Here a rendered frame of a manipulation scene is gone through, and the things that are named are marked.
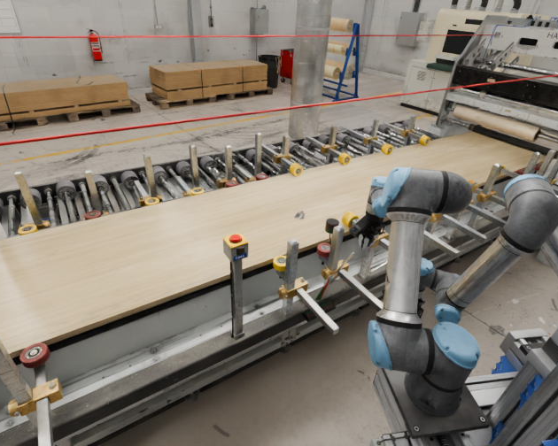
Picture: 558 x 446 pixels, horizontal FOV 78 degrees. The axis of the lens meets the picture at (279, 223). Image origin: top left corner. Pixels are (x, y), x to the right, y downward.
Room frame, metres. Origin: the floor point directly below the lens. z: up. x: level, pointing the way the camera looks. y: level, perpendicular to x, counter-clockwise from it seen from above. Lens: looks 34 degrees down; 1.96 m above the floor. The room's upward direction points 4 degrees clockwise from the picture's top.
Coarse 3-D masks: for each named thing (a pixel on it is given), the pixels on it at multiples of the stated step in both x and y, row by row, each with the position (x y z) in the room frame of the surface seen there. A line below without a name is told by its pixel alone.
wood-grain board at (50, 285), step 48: (432, 144) 3.02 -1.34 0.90; (480, 144) 3.10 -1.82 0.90; (240, 192) 1.91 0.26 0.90; (288, 192) 1.95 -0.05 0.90; (336, 192) 1.99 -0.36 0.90; (0, 240) 1.29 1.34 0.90; (48, 240) 1.31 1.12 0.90; (96, 240) 1.33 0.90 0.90; (144, 240) 1.36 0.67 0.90; (192, 240) 1.38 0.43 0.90; (288, 240) 1.43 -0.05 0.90; (0, 288) 0.98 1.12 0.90; (48, 288) 0.99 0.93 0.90; (96, 288) 1.01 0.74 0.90; (144, 288) 1.03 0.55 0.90; (192, 288) 1.05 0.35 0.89; (0, 336) 0.75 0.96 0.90; (48, 336) 0.76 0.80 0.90
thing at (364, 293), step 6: (324, 258) 1.35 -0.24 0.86; (342, 270) 1.27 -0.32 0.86; (342, 276) 1.24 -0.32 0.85; (348, 276) 1.23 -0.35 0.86; (348, 282) 1.20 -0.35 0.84; (354, 282) 1.19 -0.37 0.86; (354, 288) 1.17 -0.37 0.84; (360, 288) 1.15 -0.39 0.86; (366, 288) 1.15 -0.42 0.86; (360, 294) 1.13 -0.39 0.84; (366, 294) 1.12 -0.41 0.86; (366, 300) 1.10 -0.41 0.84; (372, 300) 1.08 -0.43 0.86; (378, 300) 1.08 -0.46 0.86; (372, 306) 1.07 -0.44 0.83; (378, 306) 1.05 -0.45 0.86
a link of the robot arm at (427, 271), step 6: (426, 264) 0.96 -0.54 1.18; (432, 264) 0.96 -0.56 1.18; (426, 270) 0.93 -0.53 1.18; (432, 270) 0.94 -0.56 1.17; (420, 276) 0.93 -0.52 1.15; (426, 276) 0.93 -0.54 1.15; (432, 276) 0.93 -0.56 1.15; (420, 282) 0.93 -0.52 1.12; (426, 282) 0.92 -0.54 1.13; (420, 288) 0.93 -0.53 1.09
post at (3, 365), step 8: (0, 344) 0.58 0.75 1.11; (0, 352) 0.56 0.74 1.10; (0, 360) 0.56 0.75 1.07; (8, 360) 0.57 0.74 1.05; (0, 368) 0.55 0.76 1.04; (8, 368) 0.56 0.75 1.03; (16, 368) 0.58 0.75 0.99; (0, 376) 0.54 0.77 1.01; (8, 376) 0.55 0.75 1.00; (16, 376) 0.56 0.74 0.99; (8, 384) 0.55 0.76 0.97; (16, 384) 0.56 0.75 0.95; (24, 384) 0.57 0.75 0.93; (16, 392) 0.55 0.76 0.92; (24, 392) 0.56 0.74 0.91; (16, 400) 0.54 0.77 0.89; (24, 400) 0.55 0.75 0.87; (32, 416) 0.55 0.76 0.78; (32, 424) 0.54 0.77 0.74
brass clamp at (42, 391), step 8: (48, 384) 0.61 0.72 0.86; (32, 392) 0.58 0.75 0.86; (40, 392) 0.59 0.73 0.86; (48, 392) 0.59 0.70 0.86; (56, 392) 0.59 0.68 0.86; (32, 400) 0.56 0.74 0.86; (56, 400) 0.59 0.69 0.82; (16, 408) 0.53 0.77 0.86; (24, 408) 0.54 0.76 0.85; (32, 408) 0.55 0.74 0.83; (16, 416) 0.52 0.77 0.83
